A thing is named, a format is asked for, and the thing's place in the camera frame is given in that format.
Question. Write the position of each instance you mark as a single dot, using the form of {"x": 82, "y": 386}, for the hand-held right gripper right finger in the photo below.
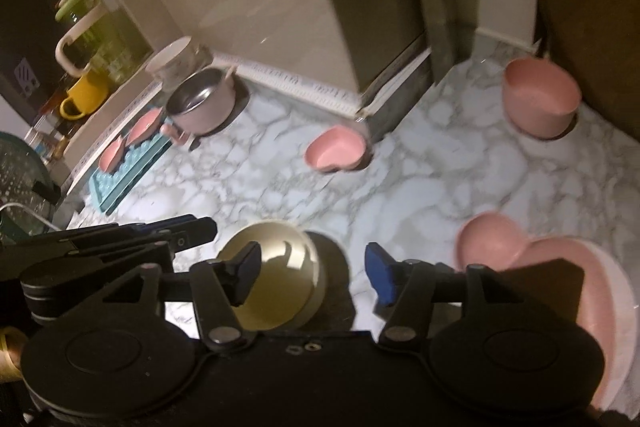
{"x": 382, "y": 279}

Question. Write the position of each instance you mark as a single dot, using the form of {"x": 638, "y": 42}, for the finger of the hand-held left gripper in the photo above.
{"x": 115, "y": 259}
{"x": 165, "y": 232}

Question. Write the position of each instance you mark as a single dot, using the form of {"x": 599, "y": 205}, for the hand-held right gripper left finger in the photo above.
{"x": 247, "y": 274}

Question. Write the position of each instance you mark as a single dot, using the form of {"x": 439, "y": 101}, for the cream bowl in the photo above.
{"x": 280, "y": 287}

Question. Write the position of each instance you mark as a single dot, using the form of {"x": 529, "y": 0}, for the pink bear-shaped plate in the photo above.
{"x": 500, "y": 242}

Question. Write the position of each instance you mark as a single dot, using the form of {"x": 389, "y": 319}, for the small pink heart dish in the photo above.
{"x": 335, "y": 152}

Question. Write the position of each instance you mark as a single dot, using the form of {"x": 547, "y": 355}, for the pink round bowl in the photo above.
{"x": 540, "y": 102}

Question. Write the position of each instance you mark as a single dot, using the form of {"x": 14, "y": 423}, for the blue dish rack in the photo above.
{"x": 125, "y": 177}

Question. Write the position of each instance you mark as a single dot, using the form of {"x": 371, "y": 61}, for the green perforated strainer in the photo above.
{"x": 22, "y": 172}

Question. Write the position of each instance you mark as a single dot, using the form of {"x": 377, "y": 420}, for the pink pot with steel interior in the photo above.
{"x": 205, "y": 104}

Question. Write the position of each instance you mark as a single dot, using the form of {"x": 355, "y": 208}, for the yellow mug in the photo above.
{"x": 87, "y": 94}

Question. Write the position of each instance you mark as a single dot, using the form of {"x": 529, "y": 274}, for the white floral cup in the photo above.
{"x": 170, "y": 57}

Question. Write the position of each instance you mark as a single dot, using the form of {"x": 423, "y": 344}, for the glass pitcher green lid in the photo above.
{"x": 95, "y": 37}

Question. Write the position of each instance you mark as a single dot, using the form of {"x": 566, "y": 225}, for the round wooden cutting board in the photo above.
{"x": 590, "y": 7}

